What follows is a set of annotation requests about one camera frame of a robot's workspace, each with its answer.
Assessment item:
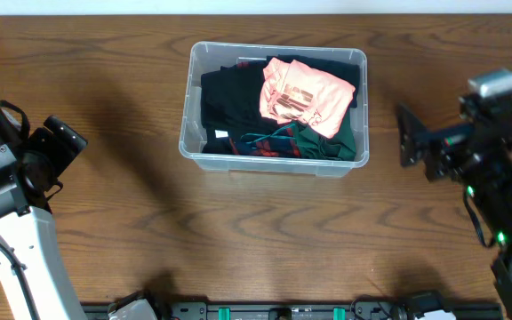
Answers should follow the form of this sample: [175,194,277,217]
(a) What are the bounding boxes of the dark teal garment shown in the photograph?
[276,55,361,108]

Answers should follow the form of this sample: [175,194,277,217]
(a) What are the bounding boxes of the green garment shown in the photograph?
[237,108,358,162]

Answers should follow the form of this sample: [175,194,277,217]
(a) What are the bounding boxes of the red navy plaid garment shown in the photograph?
[227,61,301,158]

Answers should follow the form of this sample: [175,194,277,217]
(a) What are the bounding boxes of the pink printed shirt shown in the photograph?
[260,57,356,139]

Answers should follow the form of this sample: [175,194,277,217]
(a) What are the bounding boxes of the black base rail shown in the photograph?
[82,291,504,320]

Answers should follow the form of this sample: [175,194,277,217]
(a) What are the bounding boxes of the black folded pants in container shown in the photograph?
[202,130,234,155]

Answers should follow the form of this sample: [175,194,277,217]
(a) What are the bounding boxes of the black garment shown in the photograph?
[200,61,279,139]

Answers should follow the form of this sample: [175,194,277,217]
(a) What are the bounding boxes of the clear plastic storage container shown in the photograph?
[179,41,370,178]

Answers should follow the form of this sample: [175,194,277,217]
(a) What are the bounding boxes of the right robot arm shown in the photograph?
[412,93,512,319]

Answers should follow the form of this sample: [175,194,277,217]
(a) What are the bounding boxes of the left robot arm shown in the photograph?
[0,100,429,320]

